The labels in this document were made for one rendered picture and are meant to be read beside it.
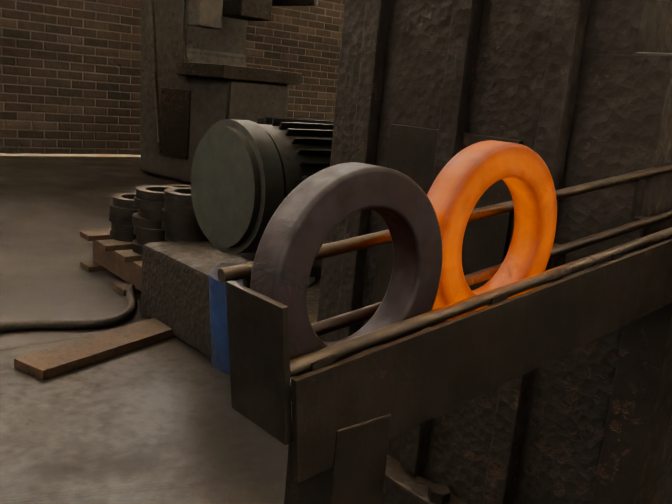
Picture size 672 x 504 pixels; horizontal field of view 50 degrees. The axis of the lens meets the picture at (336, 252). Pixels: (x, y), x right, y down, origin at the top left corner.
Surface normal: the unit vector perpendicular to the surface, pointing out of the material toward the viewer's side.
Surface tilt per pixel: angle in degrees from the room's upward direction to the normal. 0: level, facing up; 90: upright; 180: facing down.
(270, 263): 77
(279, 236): 63
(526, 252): 71
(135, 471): 0
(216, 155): 90
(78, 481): 0
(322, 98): 90
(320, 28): 90
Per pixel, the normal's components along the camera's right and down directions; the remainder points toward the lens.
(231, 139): -0.76, 0.07
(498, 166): 0.65, 0.22
